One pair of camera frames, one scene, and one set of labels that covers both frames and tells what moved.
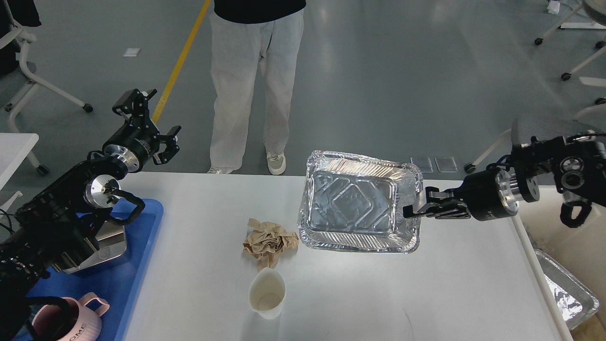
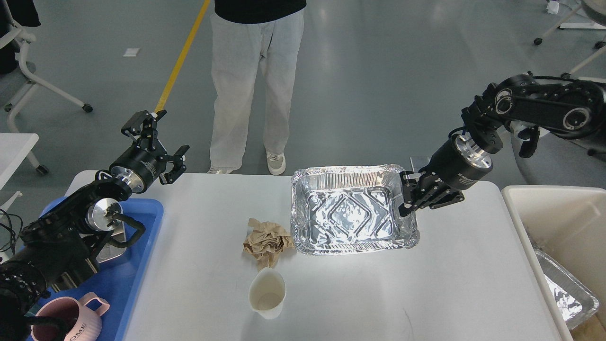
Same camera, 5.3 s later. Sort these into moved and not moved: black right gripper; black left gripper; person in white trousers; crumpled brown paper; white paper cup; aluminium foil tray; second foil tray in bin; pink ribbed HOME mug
Moved: black right gripper; aluminium foil tray; black left gripper
Not moved: white paper cup; pink ribbed HOME mug; person in white trousers; second foil tray in bin; crumpled brown paper
